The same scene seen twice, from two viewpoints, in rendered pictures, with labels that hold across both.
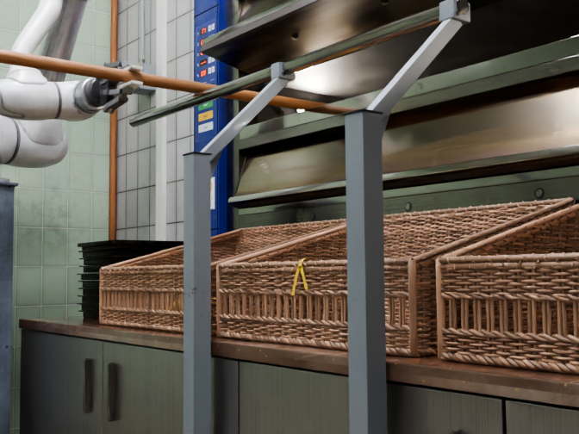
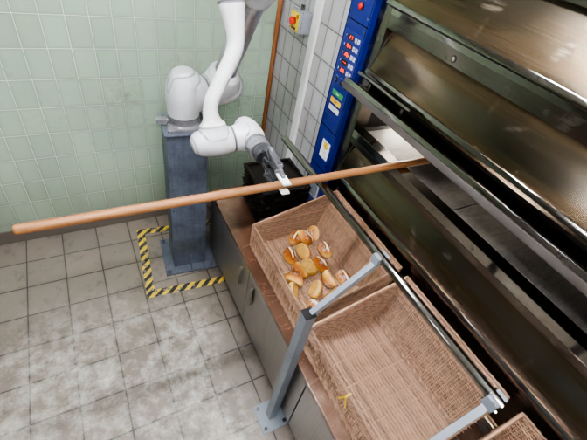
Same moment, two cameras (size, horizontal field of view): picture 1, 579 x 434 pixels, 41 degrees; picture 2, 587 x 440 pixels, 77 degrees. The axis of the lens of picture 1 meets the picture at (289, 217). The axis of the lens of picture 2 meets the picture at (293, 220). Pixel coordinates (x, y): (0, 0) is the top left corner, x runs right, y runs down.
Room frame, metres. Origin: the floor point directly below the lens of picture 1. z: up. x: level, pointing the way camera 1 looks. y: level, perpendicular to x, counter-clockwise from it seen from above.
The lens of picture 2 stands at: (0.81, 0.29, 2.00)
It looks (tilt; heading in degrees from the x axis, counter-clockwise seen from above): 42 degrees down; 2
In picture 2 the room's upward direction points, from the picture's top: 14 degrees clockwise
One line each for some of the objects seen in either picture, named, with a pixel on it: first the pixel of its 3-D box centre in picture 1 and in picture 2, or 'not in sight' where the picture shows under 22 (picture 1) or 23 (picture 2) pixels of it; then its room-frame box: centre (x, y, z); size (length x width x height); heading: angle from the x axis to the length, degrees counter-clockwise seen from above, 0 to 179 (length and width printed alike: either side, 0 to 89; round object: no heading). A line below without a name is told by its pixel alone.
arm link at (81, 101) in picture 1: (93, 95); (258, 147); (2.04, 0.53, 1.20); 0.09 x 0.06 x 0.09; 127
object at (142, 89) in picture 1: (141, 78); (300, 20); (2.88, 0.56, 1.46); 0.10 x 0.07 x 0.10; 38
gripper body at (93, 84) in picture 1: (104, 89); (265, 158); (1.98, 0.48, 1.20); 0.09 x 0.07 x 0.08; 37
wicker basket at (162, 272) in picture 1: (227, 272); (319, 255); (2.01, 0.16, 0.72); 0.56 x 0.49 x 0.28; 38
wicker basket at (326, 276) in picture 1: (389, 269); (395, 367); (1.55, -0.20, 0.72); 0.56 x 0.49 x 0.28; 39
